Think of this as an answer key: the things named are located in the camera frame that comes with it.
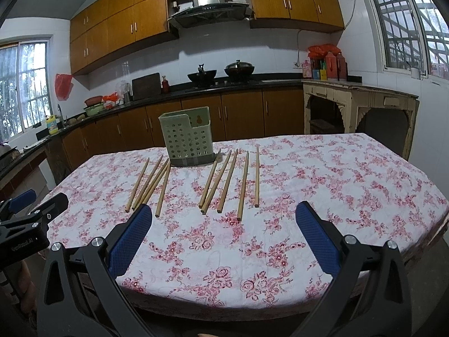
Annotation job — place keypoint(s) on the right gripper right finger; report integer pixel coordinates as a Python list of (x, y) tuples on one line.
[(369, 293)]

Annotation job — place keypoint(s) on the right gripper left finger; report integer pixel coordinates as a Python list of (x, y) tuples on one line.
[(79, 295)]

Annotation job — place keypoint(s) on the person left hand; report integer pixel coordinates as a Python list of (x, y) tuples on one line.
[(18, 294)]

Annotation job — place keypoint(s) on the sink faucet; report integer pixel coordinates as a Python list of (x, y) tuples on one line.
[(61, 117)]

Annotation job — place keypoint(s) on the yellow dish soap bottle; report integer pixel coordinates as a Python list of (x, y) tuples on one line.
[(52, 124)]

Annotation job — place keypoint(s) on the left window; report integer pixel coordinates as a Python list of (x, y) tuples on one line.
[(24, 88)]

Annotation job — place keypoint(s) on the window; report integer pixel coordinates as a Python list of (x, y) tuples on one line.
[(24, 88), (414, 36)]

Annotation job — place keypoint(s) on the green bowl stack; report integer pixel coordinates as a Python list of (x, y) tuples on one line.
[(94, 105)]

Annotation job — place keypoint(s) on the floral pink tablecloth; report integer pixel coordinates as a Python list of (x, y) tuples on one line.
[(262, 264)]

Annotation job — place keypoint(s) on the green perforated utensil holder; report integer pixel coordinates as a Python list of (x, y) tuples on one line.
[(188, 137)]

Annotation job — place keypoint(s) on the cream wooden side table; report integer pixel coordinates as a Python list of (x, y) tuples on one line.
[(356, 100)]

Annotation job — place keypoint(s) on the dark cutting board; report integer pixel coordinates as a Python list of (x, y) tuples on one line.
[(146, 86)]

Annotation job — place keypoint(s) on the red sauce bottle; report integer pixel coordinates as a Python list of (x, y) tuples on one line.
[(165, 84)]

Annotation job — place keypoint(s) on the wooden lower cabinets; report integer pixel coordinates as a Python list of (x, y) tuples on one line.
[(258, 113)]

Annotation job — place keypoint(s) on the wooden cabinets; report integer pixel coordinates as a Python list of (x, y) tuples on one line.
[(323, 16), (258, 113), (109, 29)]

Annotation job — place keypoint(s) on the dark red thermos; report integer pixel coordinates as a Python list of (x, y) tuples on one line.
[(341, 67)]

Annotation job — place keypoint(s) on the wooden upper cabinets left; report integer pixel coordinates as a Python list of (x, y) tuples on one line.
[(109, 29)]

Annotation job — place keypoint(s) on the red bag on counter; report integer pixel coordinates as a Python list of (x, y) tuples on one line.
[(320, 51)]

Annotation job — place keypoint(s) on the black lidded wok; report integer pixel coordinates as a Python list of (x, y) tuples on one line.
[(239, 70)]

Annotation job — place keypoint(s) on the right window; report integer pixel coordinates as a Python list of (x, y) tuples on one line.
[(414, 36)]

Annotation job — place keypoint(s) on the steel range hood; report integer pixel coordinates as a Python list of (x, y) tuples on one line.
[(185, 14)]

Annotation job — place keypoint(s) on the wooden upper cabinets right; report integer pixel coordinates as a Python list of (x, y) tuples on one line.
[(323, 16)]

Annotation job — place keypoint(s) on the red plastic bag on wall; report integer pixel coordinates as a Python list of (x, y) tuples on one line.
[(63, 86)]

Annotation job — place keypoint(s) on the black wok with handle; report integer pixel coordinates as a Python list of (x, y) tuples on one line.
[(203, 78)]

